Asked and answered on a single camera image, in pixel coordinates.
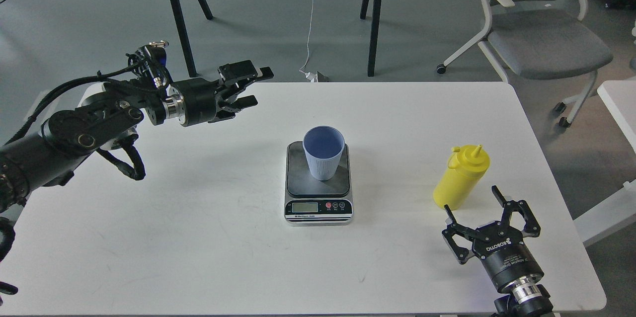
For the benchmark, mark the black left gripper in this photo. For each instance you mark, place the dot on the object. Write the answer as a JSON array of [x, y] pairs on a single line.
[[199, 96]]

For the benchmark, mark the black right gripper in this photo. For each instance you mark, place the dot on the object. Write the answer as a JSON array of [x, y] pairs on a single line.
[[507, 257]]

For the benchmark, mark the yellow squeeze bottle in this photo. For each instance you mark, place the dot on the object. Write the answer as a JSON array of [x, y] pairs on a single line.
[[465, 167]]

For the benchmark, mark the blue plastic cup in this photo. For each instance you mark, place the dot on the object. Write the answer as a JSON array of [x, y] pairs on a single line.
[[323, 146]]

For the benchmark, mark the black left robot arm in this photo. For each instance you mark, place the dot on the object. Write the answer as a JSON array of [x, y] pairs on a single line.
[[105, 123]]

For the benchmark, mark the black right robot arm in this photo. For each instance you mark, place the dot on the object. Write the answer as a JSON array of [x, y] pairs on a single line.
[[527, 298]]

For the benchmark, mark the black digital kitchen scale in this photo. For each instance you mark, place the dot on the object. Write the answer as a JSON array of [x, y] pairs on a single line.
[[312, 202]]

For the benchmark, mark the grey office chair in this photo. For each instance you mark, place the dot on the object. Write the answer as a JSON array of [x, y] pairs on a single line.
[[541, 44]]

